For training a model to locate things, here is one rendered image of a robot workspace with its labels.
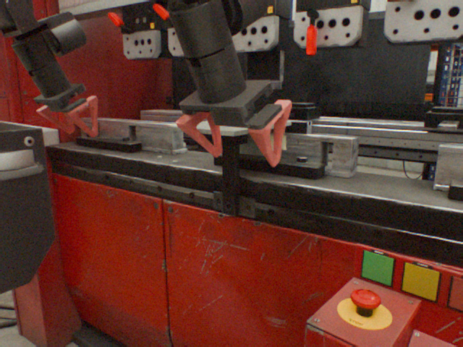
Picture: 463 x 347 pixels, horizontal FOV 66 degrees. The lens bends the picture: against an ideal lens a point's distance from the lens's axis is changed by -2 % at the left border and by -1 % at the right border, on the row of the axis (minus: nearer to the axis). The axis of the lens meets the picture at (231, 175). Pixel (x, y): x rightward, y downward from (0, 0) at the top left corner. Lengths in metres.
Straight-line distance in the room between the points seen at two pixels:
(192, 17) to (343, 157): 0.59
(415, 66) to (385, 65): 0.09
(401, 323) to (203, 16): 0.45
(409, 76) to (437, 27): 0.57
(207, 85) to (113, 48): 1.31
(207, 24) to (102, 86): 1.29
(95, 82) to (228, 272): 1.01
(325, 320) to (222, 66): 0.35
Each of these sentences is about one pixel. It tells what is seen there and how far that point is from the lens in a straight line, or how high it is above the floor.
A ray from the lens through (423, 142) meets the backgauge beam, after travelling 1.11.
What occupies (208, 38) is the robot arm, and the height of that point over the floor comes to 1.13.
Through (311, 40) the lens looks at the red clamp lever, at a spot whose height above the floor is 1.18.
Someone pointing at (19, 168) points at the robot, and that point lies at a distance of 0.40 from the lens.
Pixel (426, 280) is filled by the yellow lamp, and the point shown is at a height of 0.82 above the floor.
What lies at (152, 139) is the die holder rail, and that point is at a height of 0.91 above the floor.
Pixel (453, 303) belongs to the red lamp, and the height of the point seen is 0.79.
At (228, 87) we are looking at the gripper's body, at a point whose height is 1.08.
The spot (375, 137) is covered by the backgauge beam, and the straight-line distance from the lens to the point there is 1.13.
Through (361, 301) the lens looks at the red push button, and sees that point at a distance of 0.53.
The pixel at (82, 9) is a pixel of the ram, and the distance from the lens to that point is 1.47.
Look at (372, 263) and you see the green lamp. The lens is 0.62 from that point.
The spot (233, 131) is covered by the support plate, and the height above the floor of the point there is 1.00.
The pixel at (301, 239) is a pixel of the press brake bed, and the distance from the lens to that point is 0.84.
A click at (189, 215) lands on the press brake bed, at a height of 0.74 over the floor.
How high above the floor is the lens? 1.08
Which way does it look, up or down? 14 degrees down
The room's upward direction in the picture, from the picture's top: straight up
